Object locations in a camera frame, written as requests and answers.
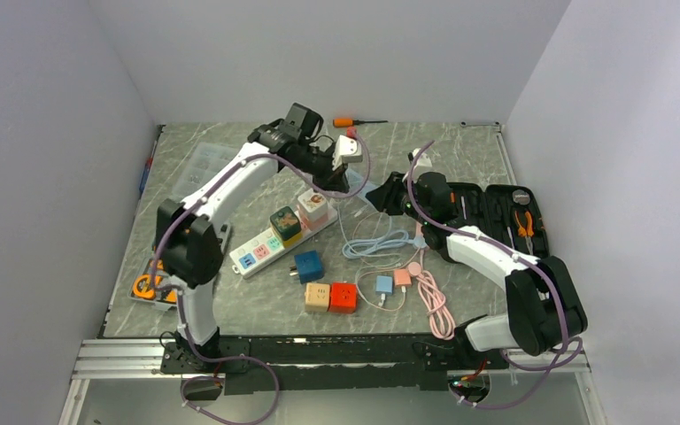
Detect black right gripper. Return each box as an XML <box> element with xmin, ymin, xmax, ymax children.
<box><xmin>366</xmin><ymin>171</ymin><xmax>430</xmax><ymax>225</ymax></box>

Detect white cube charger with picture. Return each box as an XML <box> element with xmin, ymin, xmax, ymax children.
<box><xmin>297</xmin><ymin>189</ymin><xmax>328</xmax><ymax>230</ymax></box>

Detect pink round plug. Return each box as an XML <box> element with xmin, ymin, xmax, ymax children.
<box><xmin>406</xmin><ymin>262</ymin><xmax>423</xmax><ymax>278</ymax></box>

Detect small pink plug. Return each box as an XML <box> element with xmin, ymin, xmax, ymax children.
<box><xmin>392</xmin><ymin>268</ymin><xmax>412</xmax><ymax>288</ymax></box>

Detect light blue charger plug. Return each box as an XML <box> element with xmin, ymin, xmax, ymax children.
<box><xmin>375</xmin><ymin>275</ymin><xmax>394</xmax><ymax>296</ymax></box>

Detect blue cube charger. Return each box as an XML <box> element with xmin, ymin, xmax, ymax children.
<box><xmin>289</xmin><ymin>251</ymin><xmax>325</xmax><ymax>284</ymax></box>

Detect white power strip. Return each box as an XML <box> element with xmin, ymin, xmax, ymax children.
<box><xmin>228</xmin><ymin>205</ymin><xmax>338</xmax><ymax>279</ymax></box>

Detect red cube adapter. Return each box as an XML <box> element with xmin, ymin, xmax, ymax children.
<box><xmin>328</xmin><ymin>282</ymin><xmax>358</xmax><ymax>314</ymax></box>

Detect peach cube charger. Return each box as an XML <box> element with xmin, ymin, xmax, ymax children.
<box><xmin>305</xmin><ymin>282</ymin><xmax>331</xmax><ymax>313</ymax></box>

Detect light blue power strip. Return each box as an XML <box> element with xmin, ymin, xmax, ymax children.
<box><xmin>345</xmin><ymin>168</ymin><xmax>379</xmax><ymax>205</ymax></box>

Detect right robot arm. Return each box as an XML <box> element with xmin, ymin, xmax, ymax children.
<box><xmin>365</xmin><ymin>172</ymin><xmax>588</xmax><ymax>367</ymax></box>

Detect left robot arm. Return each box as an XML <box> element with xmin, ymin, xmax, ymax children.
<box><xmin>153</xmin><ymin>103</ymin><xmax>369</xmax><ymax>372</ymax></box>

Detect small light blue plug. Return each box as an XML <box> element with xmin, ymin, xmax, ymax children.
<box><xmin>410</xmin><ymin>236</ymin><xmax>427</xmax><ymax>249</ymax></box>

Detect orange screwdriver at back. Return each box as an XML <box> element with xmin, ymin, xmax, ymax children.
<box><xmin>332</xmin><ymin>118</ymin><xmax>388</xmax><ymax>128</ymax></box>

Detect black open tool case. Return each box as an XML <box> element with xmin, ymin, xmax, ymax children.
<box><xmin>446</xmin><ymin>182</ymin><xmax>551</xmax><ymax>259</ymax></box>

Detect dark green cube charger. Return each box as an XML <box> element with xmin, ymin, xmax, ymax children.
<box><xmin>269</xmin><ymin>206</ymin><xmax>302</xmax><ymax>249</ymax></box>

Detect clear plastic screw organizer box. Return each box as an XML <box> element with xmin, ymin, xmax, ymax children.
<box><xmin>172</xmin><ymin>143</ymin><xmax>239</xmax><ymax>200</ymax></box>

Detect long nose orange pliers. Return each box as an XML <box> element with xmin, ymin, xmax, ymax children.
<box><xmin>514</xmin><ymin>209</ymin><xmax>534</xmax><ymax>255</ymax></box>

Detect blue red pen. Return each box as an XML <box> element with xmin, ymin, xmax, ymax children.
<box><xmin>138</xmin><ymin>141</ymin><xmax>158</xmax><ymax>196</ymax></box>

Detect grey open tool case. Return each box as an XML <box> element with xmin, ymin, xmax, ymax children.
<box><xmin>127</xmin><ymin>257</ymin><xmax>177</xmax><ymax>311</ymax></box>

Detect orange tape measure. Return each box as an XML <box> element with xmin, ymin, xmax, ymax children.
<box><xmin>131</xmin><ymin>274</ymin><xmax>162</xmax><ymax>301</ymax></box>

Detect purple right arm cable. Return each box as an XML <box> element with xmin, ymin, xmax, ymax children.
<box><xmin>404</xmin><ymin>139</ymin><xmax>584</xmax><ymax>411</ymax></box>

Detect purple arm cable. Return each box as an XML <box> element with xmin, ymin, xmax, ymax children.
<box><xmin>404</xmin><ymin>139</ymin><xmax>584</xmax><ymax>411</ymax></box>
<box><xmin>149</xmin><ymin>131</ymin><xmax>372</xmax><ymax>425</ymax></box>

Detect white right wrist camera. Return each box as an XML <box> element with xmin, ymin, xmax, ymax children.
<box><xmin>408</xmin><ymin>148</ymin><xmax>433</xmax><ymax>170</ymax></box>

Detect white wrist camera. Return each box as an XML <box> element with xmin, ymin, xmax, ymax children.
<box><xmin>408</xmin><ymin>148</ymin><xmax>433</xmax><ymax>170</ymax></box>
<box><xmin>332</xmin><ymin>135</ymin><xmax>364</xmax><ymax>170</ymax></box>

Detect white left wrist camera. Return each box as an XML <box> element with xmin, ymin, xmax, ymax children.
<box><xmin>332</xmin><ymin>135</ymin><xmax>364</xmax><ymax>170</ymax></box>

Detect thin pink charging cable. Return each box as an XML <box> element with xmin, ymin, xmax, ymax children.
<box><xmin>348</xmin><ymin>211</ymin><xmax>426</xmax><ymax>313</ymax></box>

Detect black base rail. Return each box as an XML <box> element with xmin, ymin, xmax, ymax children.
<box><xmin>159</xmin><ymin>333</ymin><xmax>507</xmax><ymax>395</ymax></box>

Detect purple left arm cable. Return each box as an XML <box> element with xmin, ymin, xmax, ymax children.
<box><xmin>149</xmin><ymin>131</ymin><xmax>372</xmax><ymax>425</ymax></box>

